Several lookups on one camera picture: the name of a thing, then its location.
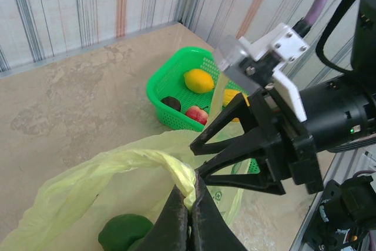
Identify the yellow fake lemon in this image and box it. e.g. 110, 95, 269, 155
183, 68, 214, 95

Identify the dark round fake fruit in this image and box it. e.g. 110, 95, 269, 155
160, 96, 182, 113

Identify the yellow avocado print plastic bag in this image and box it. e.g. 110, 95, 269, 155
0, 67, 250, 251

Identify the red fake apple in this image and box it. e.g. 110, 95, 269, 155
184, 105, 210, 125

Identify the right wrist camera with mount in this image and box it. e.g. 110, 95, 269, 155
211, 22, 311, 123

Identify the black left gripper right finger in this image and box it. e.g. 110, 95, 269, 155
190, 170, 249, 251

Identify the green fake fruit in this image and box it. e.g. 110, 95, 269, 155
98, 213, 154, 251

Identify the long yellow fake fruit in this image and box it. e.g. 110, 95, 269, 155
222, 88, 251, 123

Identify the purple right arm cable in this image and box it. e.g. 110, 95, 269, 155
295, 0, 358, 33

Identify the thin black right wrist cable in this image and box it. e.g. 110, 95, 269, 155
316, 0, 371, 74

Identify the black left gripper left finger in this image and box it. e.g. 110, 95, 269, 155
136, 183, 190, 251

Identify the green plastic basket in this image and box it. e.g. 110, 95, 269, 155
146, 46, 261, 175

